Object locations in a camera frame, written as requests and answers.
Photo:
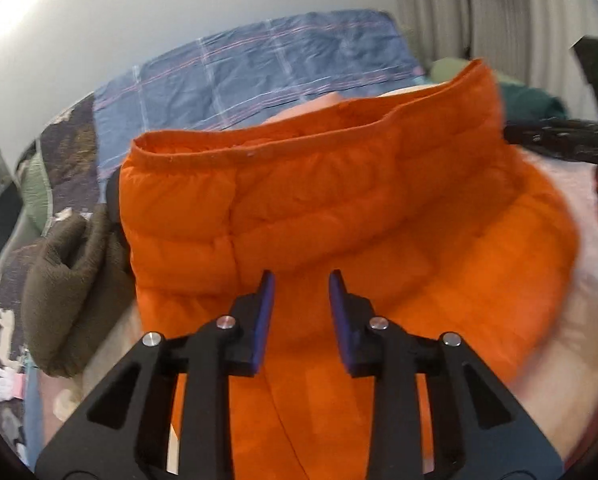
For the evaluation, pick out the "dark deer print quilt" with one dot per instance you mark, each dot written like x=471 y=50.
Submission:
x=74 y=150

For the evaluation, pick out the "teal fleece garment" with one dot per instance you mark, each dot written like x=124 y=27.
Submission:
x=529 y=102

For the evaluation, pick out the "small white and pink cloth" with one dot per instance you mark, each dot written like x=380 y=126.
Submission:
x=6 y=382

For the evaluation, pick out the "grey pleated curtain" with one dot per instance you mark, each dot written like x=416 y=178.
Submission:
x=519 y=10

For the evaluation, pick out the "green quilted pillow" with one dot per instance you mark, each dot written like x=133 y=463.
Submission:
x=36 y=190

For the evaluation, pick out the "light green pillow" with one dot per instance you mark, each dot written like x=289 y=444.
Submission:
x=449 y=67

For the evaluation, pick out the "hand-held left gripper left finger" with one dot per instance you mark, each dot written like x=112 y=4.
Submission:
x=261 y=320

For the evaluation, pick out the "olive fleece garment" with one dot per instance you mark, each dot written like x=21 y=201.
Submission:
x=69 y=285

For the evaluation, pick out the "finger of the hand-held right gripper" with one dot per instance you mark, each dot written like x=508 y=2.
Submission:
x=554 y=137

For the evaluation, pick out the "blue plaid bed sheet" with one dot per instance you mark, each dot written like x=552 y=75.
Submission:
x=254 y=70

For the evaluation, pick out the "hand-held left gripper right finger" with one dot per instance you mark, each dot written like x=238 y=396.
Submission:
x=339 y=320

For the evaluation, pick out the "orange puffer jacket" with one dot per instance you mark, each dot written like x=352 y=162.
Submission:
x=379 y=210

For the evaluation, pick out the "black quilted jacket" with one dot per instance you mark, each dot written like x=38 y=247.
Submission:
x=113 y=205

